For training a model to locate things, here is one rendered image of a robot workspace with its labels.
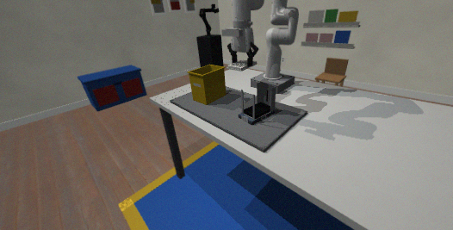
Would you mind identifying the yellow open-top bin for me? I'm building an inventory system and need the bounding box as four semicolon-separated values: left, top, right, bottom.
189;65;226;105

